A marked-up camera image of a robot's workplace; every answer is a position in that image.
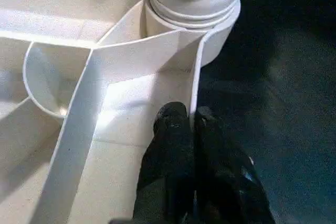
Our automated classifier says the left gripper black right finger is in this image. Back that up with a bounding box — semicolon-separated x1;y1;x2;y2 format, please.
193;105;275;224

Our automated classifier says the white plastic table top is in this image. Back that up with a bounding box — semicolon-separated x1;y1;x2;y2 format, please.
0;0;242;224

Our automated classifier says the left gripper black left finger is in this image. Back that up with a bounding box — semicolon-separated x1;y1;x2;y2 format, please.
133;101;196;224

